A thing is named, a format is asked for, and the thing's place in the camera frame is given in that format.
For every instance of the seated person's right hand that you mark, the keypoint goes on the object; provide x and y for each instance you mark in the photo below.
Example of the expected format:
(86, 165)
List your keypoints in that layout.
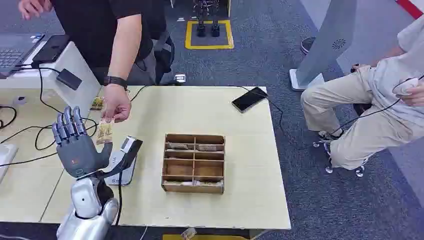
(363, 68)

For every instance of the standing person's left hand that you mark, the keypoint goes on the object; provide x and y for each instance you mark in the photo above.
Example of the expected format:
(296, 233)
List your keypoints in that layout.
(116, 102)

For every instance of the standing person's right hand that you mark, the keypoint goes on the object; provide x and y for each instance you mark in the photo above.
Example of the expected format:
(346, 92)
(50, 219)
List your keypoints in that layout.
(33, 7)

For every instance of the seated person's left hand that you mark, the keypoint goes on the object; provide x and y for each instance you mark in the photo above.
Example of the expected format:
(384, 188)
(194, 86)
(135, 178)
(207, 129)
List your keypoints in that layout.
(415, 98)

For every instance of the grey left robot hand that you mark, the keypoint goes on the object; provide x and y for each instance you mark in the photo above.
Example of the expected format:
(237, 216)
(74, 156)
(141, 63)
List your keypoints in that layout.
(78, 155)

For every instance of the white handheld controller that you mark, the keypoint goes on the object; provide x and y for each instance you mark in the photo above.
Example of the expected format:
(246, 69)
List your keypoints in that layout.
(404, 86)

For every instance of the wooden card box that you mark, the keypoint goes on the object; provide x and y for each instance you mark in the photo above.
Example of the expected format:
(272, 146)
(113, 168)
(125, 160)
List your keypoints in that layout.
(179, 169)

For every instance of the black wristwatch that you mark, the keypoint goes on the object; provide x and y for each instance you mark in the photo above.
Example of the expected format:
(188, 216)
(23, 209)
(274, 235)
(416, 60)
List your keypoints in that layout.
(115, 81)

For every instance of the chair with clear casters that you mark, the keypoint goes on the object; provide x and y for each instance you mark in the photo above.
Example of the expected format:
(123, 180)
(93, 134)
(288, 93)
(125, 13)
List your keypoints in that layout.
(361, 108)

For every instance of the black tablet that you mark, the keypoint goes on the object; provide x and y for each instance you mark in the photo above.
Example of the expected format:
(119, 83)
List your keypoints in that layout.
(51, 49)

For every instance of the grey standing panel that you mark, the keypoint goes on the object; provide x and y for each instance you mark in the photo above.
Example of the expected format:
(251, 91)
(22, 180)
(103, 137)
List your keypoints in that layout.
(328, 39)

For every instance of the white box stand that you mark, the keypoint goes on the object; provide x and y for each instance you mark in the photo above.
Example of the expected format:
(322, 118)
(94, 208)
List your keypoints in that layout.
(76, 76)

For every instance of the seated person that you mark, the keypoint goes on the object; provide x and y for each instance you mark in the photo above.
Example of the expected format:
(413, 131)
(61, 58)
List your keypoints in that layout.
(381, 132)

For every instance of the grey laptop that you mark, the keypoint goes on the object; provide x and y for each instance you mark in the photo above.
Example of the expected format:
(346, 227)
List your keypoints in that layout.
(13, 53)

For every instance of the black power adapter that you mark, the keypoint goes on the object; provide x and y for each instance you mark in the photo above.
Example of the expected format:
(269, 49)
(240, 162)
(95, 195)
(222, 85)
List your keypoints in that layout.
(69, 79)

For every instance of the white flat card reader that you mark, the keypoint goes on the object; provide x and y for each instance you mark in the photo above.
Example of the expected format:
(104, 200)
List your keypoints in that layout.
(126, 176)

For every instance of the standing person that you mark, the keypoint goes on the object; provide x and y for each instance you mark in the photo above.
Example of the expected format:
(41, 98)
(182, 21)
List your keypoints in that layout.
(89, 30)

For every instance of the black shoe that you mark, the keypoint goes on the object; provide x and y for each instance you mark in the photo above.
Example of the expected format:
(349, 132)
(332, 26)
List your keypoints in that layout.
(307, 45)

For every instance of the silver floor socket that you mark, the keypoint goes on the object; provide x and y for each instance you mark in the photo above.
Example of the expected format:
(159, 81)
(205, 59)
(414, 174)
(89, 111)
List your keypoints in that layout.
(180, 78)

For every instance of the white flat device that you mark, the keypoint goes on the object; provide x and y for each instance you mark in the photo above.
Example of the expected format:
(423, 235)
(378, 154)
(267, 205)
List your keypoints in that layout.
(6, 159)

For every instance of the printed card in box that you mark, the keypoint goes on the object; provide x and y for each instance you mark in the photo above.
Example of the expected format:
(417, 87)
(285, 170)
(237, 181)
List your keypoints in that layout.
(177, 146)
(207, 148)

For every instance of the seated person's shoe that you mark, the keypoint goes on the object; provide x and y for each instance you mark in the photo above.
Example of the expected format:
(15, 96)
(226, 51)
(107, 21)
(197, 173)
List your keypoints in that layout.
(328, 136)

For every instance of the red strip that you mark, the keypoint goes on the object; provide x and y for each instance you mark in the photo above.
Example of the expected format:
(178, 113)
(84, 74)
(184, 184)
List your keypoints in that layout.
(410, 7)

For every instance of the small grey-white puck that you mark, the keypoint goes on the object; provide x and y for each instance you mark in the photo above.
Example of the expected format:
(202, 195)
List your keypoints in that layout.
(20, 101)

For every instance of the yellow floor tape square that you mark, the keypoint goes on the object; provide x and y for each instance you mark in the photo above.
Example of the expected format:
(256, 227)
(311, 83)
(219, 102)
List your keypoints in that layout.
(188, 36)

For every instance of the pale card in box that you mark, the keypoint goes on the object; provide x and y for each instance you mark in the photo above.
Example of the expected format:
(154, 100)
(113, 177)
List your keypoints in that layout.
(179, 183)
(208, 183)

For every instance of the small white floor tag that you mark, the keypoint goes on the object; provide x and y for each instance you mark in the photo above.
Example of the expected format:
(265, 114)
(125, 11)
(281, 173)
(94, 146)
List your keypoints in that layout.
(181, 19)

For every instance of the black robot legs and feet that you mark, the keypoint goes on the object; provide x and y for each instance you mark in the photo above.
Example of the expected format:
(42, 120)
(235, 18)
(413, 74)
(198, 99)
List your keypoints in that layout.
(201, 28)

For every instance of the black smartphone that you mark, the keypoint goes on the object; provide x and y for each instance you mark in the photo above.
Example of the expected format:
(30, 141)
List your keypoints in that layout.
(249, 99)

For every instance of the small card on floor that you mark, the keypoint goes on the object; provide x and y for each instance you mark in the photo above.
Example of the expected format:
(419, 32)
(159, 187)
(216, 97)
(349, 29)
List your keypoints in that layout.
(188, 234)

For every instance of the yellow floor tape strip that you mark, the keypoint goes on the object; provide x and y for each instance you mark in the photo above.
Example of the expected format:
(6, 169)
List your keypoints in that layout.
(215, 237)

